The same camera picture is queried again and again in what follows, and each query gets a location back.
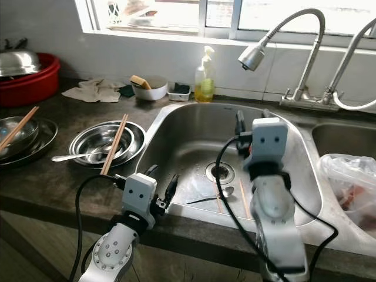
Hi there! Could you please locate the wooden chopstick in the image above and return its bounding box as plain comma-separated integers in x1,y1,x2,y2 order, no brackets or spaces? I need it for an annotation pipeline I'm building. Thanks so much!
213,183,223,213
104,113,129,175
238,179,250,218
0,108,39,152
101,114,126,176
0,106,38,149

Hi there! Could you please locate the round stainless steel plate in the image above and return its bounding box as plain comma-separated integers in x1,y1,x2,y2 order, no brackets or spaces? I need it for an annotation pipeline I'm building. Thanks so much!
69,120,146,170
0,117,59,168

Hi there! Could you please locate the stainless steel sink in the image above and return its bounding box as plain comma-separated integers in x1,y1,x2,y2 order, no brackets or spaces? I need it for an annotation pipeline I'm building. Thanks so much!
135,101,376,259

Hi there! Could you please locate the yellow dish soap bottle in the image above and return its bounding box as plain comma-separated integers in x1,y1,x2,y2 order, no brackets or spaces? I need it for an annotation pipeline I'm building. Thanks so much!
194,46,217,103

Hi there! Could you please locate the chrome gooseneck sprayer faucet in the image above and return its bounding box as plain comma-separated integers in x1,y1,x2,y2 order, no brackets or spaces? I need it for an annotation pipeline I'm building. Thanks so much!
238,8,338,112

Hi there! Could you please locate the stainless steel bowl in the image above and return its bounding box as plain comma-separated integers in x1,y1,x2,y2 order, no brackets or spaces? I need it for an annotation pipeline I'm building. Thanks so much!
75,123,137,165
0,116,43,158

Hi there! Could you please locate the small white plastic dish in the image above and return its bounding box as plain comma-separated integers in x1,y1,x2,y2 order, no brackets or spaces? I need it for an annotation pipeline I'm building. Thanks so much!
167,83,192,102

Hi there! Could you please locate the dark green scrubber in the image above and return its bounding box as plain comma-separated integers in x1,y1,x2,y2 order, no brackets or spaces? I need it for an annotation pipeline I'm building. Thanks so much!
172,82,191,95

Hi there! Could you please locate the white ceramic bowl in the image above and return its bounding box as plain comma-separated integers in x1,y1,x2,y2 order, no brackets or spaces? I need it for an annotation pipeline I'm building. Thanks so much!
132,76,169,101

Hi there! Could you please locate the dark green scouring pad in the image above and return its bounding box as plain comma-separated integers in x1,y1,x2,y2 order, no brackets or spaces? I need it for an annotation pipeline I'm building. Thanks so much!
117,85,136,98

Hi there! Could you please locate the steel spoon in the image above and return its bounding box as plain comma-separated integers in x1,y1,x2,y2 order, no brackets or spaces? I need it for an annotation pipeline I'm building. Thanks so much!
51,151,103,163

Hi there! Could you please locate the yellow sponge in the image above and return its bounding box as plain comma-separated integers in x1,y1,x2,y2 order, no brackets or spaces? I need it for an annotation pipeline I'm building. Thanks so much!
130,75,152,90

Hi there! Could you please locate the beige dish rag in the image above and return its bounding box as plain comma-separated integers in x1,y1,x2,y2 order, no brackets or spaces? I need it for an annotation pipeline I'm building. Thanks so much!
62,79,124,104

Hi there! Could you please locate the chrome flexible tap pipe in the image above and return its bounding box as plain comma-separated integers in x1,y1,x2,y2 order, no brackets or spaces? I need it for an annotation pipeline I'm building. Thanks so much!
323,18,376,112

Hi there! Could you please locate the white framed window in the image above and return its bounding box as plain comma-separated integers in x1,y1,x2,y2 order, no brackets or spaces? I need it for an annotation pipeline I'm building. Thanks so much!
76,0,376,45

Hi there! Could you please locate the clear plastic bag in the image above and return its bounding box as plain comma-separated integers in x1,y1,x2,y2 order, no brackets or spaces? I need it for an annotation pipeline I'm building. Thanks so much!
320,154,376,223

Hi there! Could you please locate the domed steel lid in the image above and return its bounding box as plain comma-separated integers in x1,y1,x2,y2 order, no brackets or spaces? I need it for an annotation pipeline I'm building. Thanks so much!
0,38,43,78

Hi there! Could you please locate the red plastic basin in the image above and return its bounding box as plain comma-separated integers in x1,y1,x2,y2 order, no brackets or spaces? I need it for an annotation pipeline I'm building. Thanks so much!
0,53,61,108

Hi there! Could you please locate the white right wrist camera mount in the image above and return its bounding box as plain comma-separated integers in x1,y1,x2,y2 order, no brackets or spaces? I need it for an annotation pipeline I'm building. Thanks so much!
244,117,288,171

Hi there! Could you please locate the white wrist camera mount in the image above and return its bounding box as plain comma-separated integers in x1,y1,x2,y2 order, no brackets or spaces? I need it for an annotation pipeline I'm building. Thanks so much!
244,117,288,171
122,172,159,217

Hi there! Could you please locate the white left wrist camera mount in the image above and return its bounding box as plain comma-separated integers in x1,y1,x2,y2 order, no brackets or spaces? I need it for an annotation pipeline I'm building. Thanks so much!
122,172,159,217

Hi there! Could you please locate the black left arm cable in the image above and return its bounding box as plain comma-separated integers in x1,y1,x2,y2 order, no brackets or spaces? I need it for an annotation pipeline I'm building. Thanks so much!
69,174,130,282

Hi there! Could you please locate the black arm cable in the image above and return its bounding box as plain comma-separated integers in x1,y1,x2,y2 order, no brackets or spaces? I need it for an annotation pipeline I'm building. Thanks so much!
69,174,130,282
214,135,340,282

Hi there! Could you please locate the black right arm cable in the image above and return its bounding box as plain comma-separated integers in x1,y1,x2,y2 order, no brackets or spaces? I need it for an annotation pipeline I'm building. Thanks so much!
214,135,340,282

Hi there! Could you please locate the white water hose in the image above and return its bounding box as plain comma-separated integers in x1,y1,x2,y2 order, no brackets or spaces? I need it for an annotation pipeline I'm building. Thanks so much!
333,91,376,112

